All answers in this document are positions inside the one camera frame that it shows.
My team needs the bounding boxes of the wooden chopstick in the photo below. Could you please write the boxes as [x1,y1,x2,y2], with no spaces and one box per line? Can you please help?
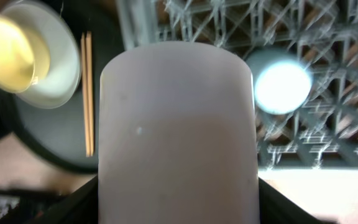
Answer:
[81,33,91,157]
[85,31,95,156]

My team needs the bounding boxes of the yellow bowl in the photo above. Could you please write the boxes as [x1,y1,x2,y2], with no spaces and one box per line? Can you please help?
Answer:
[0,16,51,93]

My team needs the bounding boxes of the blue plastic cup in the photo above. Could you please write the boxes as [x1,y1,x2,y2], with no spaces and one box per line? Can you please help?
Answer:
[246,48,313,115]

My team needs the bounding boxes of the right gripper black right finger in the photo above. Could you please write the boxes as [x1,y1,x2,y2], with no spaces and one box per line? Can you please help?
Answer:
[259,178,337,224]

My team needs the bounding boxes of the grey plastic dishwasher rack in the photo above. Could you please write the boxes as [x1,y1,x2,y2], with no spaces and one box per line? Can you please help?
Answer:
[116,0,358,170]

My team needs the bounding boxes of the round black serving tray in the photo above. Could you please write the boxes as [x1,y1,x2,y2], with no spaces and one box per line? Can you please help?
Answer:
[0,0,124,173]

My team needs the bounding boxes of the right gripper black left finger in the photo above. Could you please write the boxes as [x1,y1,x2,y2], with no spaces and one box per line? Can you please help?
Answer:
[0,175,99,224]

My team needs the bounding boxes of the pale green plate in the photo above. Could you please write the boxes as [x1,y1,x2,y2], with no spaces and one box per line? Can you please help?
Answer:
[1,1,81,109]

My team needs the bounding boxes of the pink plastic cup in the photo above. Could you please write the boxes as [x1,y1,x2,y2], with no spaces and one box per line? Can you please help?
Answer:
[98,42,260,224]

